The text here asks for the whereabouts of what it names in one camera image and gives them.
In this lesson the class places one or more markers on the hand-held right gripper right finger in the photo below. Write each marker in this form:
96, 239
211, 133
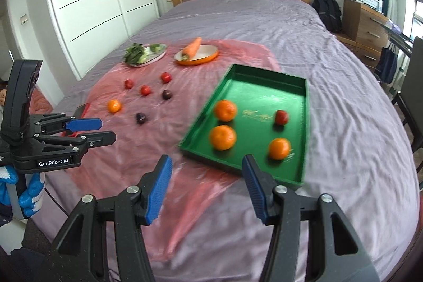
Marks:
254, 189

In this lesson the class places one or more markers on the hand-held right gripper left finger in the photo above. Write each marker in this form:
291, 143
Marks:
160, 189

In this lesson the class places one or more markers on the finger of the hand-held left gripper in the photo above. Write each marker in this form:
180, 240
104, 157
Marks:
99, 138
84, 124

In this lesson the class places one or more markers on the orange tangerine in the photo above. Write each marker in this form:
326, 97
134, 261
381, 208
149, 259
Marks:
223, 137
279, 149
114, 106
225, 110

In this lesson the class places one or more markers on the dark purple plum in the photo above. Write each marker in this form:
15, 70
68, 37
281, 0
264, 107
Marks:
141, 118
167, 94

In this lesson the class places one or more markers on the red apple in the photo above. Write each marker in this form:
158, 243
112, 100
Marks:
129, 83
166, 77
281, 117
145, 90

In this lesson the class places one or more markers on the green tray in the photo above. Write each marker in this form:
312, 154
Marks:
257, 93

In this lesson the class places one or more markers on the person's left forearm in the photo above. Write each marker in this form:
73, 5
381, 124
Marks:
5, 214

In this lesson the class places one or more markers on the person's left hand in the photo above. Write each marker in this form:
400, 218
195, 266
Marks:
31, 199

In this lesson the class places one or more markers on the red and black object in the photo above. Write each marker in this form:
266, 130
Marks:
82, 109

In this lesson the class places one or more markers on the pink cloth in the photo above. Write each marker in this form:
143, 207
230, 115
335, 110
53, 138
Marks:
41, 102

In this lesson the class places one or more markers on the toy doll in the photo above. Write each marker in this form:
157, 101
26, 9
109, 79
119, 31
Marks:
2, 95

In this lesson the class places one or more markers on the pink plastic sheet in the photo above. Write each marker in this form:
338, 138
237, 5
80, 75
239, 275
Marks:
132, 143

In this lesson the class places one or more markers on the leafy green vegetable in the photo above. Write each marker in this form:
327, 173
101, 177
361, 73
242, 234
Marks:
134, 52

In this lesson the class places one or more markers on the grey plate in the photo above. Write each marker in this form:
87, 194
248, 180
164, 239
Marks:
157, 56

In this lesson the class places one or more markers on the bed with purple sheet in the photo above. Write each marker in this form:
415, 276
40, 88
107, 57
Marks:
347, 136

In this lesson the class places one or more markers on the white wardrobe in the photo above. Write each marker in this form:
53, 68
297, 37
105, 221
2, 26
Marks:
89, 4

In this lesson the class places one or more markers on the orange carrot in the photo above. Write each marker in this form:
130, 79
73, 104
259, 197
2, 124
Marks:
192, 47

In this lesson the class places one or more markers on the orange plate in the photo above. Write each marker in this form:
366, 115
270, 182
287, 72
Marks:
205, 54

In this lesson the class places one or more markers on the dark blue bag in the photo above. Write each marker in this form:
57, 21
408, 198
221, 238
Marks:
386, 65

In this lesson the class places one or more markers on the black backpack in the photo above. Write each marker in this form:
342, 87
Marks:
327, 12

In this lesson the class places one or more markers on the black chair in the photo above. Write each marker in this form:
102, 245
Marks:
414, 77

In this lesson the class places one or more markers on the wooden dresser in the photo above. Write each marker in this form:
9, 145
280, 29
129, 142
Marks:
363, 24

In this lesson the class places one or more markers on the glass desk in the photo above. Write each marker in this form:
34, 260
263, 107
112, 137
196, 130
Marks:
395, 34

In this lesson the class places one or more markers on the wall light switch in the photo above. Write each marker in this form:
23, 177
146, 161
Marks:
23, 19

